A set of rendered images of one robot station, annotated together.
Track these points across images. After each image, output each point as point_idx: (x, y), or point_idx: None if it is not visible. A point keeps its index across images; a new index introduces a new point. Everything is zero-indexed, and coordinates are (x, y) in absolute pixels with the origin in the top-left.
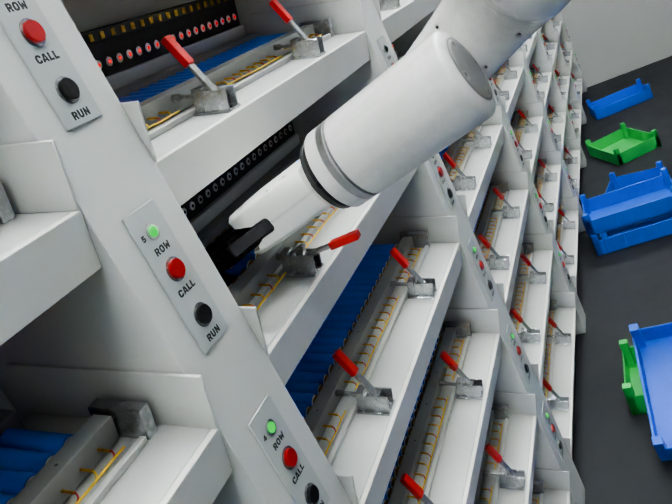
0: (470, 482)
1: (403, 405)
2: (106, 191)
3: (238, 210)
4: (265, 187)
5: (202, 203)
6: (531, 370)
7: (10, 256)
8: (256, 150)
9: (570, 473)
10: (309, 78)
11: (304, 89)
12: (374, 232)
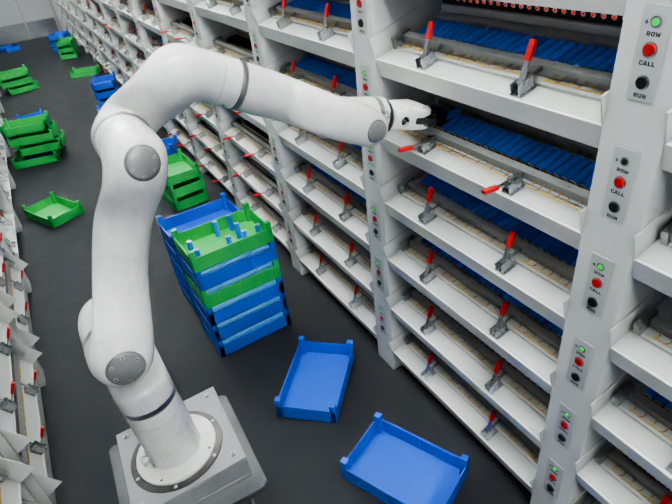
0: (439, 299)
1: (424, 230)
2: (360, 54)
3: (403, 99)
4: (399, 101)
5: None
6: (573, 456)
7: (340, 49)
8: None
9: (546, 503)
10: (480, 96)
11: (473, 97)
12: (473, 193)
